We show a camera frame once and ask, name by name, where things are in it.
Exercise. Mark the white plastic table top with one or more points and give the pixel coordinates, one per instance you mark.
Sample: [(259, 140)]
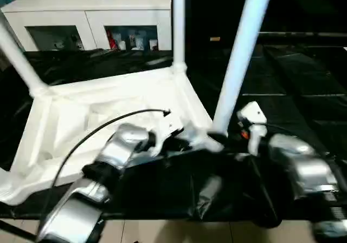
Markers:
[(108, 99)]

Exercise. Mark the black mat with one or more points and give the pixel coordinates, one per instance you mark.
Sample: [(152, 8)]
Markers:
[(284, 91)]

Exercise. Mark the white cup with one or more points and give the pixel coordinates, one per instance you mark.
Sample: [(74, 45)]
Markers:
[(122, 45), (153, 45)]

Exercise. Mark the dark metal bar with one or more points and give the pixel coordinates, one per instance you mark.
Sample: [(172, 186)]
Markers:
[(301, 34)]

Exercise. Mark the black speaker with gold label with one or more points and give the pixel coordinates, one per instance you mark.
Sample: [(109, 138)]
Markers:
[(211, 15)]

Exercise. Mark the white sideboard cabinet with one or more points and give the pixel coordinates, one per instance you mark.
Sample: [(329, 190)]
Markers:
[(81, 7)]

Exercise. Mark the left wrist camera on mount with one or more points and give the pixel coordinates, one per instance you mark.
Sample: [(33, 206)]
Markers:
[(165, 129)]

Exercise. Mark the black table frame leg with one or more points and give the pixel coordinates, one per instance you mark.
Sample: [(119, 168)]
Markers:
[(16, 230)]

